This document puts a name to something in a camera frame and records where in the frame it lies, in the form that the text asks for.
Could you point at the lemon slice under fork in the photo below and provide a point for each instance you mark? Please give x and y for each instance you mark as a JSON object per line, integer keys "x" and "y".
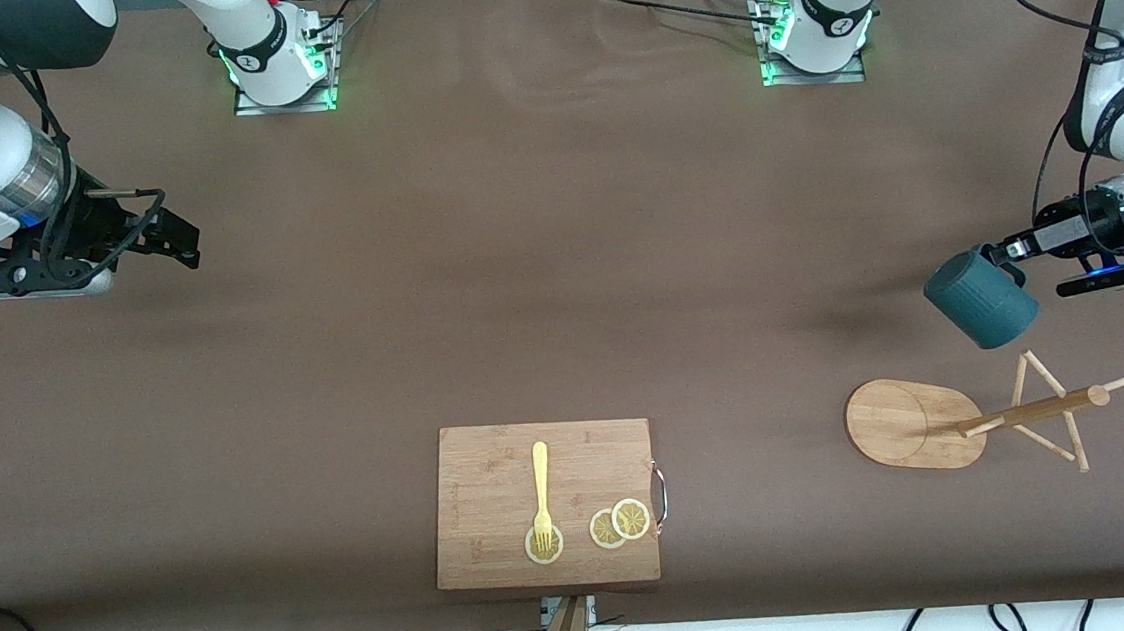
{"x": 533, "y": 554}

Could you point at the teal cup yellow inside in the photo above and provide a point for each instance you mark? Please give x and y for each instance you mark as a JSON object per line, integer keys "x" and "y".
{"x": 977, "y": 303}

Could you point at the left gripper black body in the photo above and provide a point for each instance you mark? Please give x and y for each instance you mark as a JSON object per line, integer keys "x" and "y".
{"x": 1069, "y": 223}

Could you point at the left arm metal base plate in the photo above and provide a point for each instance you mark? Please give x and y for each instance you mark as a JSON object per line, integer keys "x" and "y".
{"x": 854, "y": 72}

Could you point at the brown table cover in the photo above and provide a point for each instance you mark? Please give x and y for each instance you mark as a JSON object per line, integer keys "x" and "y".
{"x": 517, "y": 259}

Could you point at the wooden cutting board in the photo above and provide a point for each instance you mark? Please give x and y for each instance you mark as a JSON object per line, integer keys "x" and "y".
{"x": 495, "y": 481}

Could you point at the wooden mug rack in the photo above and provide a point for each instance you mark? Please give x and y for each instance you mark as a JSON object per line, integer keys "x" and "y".
{"x": 907, "y": 424}

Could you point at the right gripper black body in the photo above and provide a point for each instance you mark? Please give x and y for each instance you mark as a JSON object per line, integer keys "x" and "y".
{"x": 100, "y": 229}

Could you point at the yellow plastic fork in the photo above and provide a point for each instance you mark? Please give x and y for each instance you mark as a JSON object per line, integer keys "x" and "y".
{"x": 541, "y": 478}

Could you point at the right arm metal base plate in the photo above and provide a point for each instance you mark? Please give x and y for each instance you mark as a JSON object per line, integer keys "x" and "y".
{"x": 319, "y": 99}

